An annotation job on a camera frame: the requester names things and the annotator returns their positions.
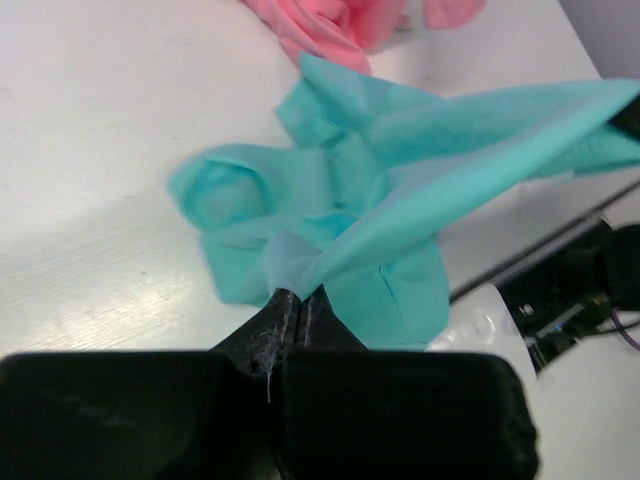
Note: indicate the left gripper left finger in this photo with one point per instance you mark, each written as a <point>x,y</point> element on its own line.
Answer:
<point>257,346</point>

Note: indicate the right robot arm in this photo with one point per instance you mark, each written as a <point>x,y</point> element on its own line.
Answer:
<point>555,292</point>

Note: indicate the pink t shirt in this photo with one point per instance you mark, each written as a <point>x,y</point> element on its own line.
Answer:
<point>339,31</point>

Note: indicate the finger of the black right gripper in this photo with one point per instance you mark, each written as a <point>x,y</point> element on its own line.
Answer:
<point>627,121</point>

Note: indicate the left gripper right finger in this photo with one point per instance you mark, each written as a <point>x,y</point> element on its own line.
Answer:
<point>318,329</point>

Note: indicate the teal t shirt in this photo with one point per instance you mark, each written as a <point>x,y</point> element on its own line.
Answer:
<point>376,170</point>

